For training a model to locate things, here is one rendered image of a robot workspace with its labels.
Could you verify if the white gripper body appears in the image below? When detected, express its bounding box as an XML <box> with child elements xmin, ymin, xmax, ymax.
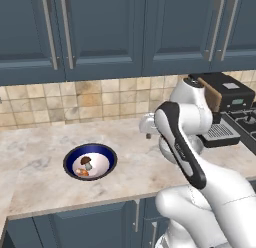
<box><xmin>138</xmin><ymin>112</ymin><xmax>161</xmax><ymax>137</ymax></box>

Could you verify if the brown mushroom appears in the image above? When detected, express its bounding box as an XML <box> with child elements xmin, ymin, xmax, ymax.
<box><xmin>80</xmin><ymin>155</ymin><xmax>95</xmax><ymax>172</ymax></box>

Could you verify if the orange shrimp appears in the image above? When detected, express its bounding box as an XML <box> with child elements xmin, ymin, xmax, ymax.
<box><xmin>75</xmin><ymin>167</ymin><xmax>91</xmax><ymax>178</ymax></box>

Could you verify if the blue and white bowl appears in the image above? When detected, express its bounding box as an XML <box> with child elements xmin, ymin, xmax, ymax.
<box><xmin>62</xmin><ymin>142</ymin><xmax>119</xmax><ymax>182</ymax></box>

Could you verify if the blue base cupboard door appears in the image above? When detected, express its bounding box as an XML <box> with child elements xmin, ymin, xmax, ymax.
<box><xmin>137</xmin><ymin>195</ymin><xmax>170</xmax><ymax>248</ymax></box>
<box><xmin>5</xmin><ymin>199</ymin><xmax>138</xmax><ymax>248</ymax></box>

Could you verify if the black coffee machine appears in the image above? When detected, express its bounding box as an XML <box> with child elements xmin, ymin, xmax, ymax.
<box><xmin>188</xmin><ymin>71</ymin><xmax>256</xmax><ymax>149</ymax></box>

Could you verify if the black hob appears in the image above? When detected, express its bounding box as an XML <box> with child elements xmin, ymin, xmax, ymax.
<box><xmin>221</xmin><ymin>107</ymin><xmax>256</xmax><ymax>157</ymax></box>

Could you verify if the silver base cupboard handle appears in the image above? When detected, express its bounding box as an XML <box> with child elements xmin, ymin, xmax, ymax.
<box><xmin>149</xmin><ymin>221</ymin><xmax>158</xmax><ymax>248</ymax></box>
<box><xmin>132</xmin><ymin>199</ymin><xmax>141</xmax><ymax>233</ymax></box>

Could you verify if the blue wall cupboard door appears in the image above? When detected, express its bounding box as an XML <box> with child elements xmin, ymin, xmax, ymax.
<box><xmin>141</xmin><ymin>0</ymin><xmax>228</xmax><ymax>77</ymax></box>
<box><xmin>53</xmin><ymin>0</ymin><xmax>147</xmax><ymax>83</ymax></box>
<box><xmin>0</xmin><ymin>0</ymin><xmax>66</xmax><ymax>87</ymax></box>
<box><xmin>210</xmin><ymin>0</ymin><xmax>256</xmax><ymax>73</ymax></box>

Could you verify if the silver bar cupboard handle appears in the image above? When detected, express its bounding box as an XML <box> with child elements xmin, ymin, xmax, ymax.
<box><xmin>204</xmin><ymin>0</ymin><xmax>225</xmax><ymax>63</ymax></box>
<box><xmin>41</xmin><ymin>0</ymin><xmax>60</xmax><ymax>71</ymax></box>
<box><xmin>215</xmin><ymin>0</ymin><xmax>239</xmax><ymax>62</ymax></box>
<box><xmin>59</xmin><ymin>0</ymin><xmax>76</xmax><ymax>71</ymax></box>

